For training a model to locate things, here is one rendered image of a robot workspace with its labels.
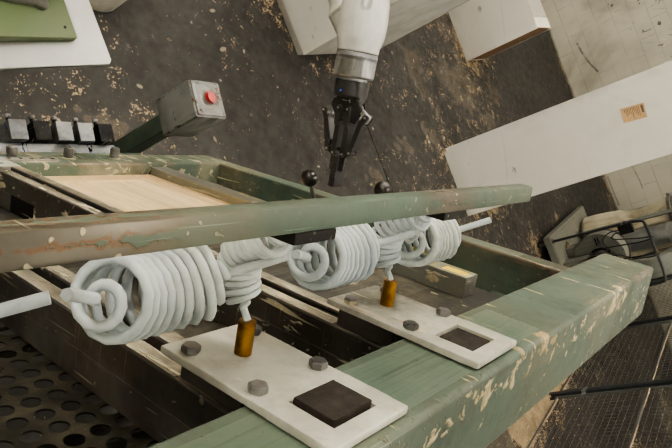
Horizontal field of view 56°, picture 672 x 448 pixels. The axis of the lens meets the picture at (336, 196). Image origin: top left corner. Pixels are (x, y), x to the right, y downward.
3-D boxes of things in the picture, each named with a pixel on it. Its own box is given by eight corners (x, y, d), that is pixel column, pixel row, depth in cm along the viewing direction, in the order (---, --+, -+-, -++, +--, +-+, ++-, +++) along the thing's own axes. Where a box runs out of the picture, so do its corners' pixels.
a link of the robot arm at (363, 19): (383, 55, 131) (381, 58, 144) (397, -22, 128) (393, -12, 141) (331, 46, 131) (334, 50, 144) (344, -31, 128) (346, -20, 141)
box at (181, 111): (183, 103, 207) (219, 82, 196) (191, 138, 205) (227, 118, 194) (153, 101, 197) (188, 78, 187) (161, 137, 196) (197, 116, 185)
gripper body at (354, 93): (378, 83, 137) (370, 125, 139) (347, 78, 142) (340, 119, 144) (358, 80, 132) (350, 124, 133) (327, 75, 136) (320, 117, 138)
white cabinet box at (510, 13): (463, 7, 644) (529, -29, 601) (483, 60, 644) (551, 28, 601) (445, 5, 607) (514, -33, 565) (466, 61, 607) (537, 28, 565)
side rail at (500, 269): (228, 197, 196) (232, 163, 194) (584, 325, 132) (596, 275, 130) (213, 198, 191) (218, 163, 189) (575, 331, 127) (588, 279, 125)
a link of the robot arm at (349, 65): (353, 53, 142) (348, 80, 143) (328, 47, 135) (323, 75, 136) (386, 58, 137) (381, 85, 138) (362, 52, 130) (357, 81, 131)
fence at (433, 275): (164, 180, 175) (166, 166, 174) (473, 294, 120) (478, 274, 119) (149, 181, 171) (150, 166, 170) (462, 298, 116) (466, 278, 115)
